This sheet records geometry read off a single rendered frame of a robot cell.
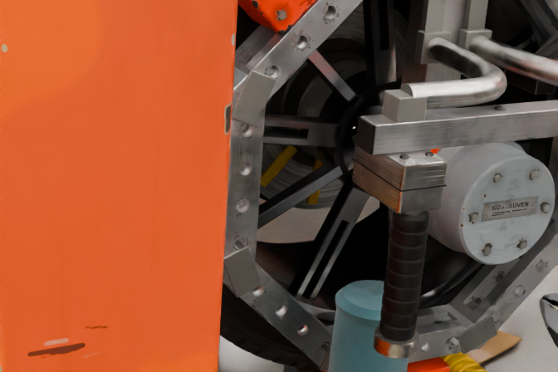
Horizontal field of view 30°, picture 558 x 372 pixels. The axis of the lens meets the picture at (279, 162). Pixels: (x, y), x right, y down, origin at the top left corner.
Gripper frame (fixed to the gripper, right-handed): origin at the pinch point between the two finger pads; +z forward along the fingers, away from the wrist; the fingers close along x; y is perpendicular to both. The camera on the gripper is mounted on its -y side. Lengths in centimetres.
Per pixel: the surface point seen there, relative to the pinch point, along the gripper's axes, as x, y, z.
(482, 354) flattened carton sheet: -4, 84, 77
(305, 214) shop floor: -6, 85, 170
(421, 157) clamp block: -5, -49, -20
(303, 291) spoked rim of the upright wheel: -21.6, -23.2, 10.5
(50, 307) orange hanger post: -33, -75, -36
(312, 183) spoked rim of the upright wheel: -10.9, -33.9, 10.5
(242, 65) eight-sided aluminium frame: -8, -57, 2
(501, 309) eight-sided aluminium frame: -5.5, -5.2, 0.0
